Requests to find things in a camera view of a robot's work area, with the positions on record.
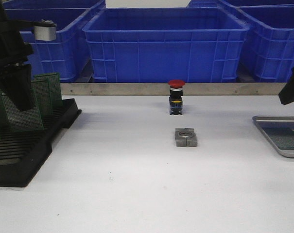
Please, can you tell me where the silver metal tray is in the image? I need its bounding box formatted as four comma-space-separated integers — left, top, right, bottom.
253, 116, 294, 158

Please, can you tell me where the red emergency stop button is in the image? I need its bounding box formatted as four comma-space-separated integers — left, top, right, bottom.
168, 80, 185, 115

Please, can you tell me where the metal table edge rail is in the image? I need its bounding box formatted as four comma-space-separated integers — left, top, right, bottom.
61, 83, 285, 96

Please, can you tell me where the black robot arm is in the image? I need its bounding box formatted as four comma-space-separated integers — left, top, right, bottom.
0, 1, 56, 111

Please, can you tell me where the right blue plastic crate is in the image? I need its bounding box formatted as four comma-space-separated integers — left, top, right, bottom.
236, 6, 294, 83

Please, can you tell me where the far right blue crate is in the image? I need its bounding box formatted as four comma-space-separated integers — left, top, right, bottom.
187, 0, 294, 8

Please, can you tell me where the grey metal clamp block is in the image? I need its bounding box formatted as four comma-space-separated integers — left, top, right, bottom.
174, 128, 198, 147

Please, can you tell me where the far left blue crate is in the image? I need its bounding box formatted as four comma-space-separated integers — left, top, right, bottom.
2, 0, 105, 9

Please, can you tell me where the blue plastic crate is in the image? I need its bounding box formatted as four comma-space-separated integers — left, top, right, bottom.
83, 8, 249, 83
4, 8, 94, 83
236, 6, 294, 83

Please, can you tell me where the centre blue plastic crate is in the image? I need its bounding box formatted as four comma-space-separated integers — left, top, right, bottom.
83, 8, 249, 83

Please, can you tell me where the left blue plastic crate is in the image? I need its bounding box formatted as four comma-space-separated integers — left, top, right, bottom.
4, 8, 94, 83

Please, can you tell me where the black slotted board rack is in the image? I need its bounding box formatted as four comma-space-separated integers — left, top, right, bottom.
0, 99, 82, 187

